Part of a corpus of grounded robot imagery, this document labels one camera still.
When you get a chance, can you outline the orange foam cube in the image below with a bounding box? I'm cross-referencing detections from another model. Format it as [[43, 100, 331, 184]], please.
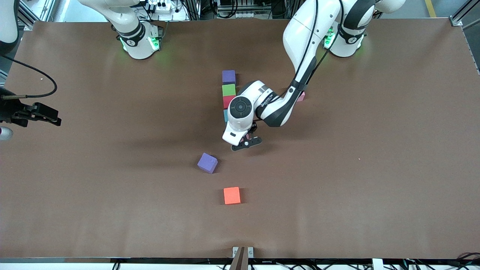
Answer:
[[223, 187, 241, 205]]

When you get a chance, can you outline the brown table mat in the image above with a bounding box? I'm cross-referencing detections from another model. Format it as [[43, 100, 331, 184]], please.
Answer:
[[0, 18, 480, 260]]

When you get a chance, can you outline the white power strip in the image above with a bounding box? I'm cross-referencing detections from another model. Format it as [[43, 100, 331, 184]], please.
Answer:
[[148, 0, 177, 12]]

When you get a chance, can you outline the aluminium frame profile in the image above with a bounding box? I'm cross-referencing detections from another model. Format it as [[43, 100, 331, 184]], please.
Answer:
[[17, 0, 57, 30], [448, 0, 480, 27]]

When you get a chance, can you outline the grey metal mounting bracket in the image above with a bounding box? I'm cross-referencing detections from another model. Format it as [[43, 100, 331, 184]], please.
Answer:
[[232, 246, 254, 259]]

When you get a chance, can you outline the brown camera mount bar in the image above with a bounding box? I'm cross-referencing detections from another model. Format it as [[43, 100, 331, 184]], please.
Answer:
[[229, 246, 250, 270]]

